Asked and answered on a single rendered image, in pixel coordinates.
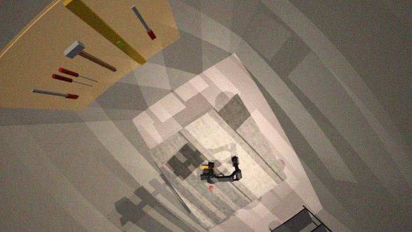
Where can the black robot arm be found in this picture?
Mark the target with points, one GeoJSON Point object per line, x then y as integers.
{"type": "Point", "coordinates": [212, 179]}

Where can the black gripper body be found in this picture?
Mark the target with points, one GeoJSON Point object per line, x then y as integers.
{"type": "Point", "coordinates": [210, 166]}

